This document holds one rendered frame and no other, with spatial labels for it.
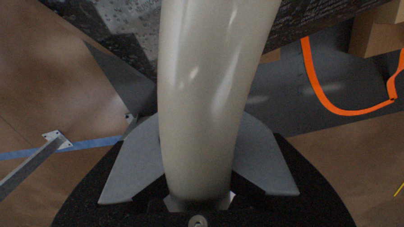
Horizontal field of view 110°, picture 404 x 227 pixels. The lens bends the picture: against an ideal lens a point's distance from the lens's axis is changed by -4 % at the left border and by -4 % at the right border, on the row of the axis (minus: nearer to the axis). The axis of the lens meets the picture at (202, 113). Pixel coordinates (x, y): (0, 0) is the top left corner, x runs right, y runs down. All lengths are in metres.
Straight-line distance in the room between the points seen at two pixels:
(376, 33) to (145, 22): 1.17
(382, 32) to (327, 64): 0.27
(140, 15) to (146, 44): 0.05
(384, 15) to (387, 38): 0.17
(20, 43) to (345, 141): 2.63
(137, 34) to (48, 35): 1.16
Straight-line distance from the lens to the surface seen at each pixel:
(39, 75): 1.58
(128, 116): 1.34
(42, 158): 1.80
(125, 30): 0.25
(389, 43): 1.34
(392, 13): 1.16
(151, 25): 0.25
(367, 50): 1.26
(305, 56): 1.20
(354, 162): 2.25
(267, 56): 0.96
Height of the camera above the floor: 1.01
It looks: 57 degrees down
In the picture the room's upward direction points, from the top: 179 degrees counter-clockwise
